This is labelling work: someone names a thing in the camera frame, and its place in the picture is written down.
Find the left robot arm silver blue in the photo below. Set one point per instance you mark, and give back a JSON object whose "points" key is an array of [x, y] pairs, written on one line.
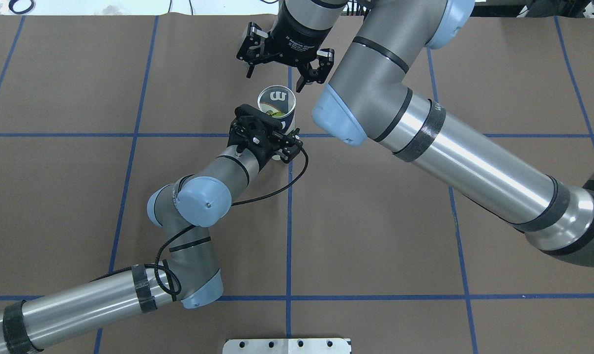
{"points": [[185, 268]]}

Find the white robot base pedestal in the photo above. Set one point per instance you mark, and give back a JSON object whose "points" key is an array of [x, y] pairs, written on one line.
{"points": [[288, 346]]}

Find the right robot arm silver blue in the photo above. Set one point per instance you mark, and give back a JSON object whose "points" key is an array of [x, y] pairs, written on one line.
{"points": [[366, 99]]}

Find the Roland Garros tennis ball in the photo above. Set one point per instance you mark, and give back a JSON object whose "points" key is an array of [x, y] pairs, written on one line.
{"points": [[275, 114]]}

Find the clear Wilson tennis ball can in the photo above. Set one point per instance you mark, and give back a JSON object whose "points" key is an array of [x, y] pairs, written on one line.
{"points": [[279, 98]]}

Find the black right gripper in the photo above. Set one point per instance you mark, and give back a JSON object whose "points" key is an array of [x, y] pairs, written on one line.
{"points": [[296, 48]]}

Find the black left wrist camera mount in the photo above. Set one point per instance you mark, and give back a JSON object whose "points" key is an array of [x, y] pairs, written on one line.
{"points": [[248, 122]]}

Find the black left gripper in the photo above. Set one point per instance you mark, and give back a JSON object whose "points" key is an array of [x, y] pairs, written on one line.
{"points": [[291, 146]]}

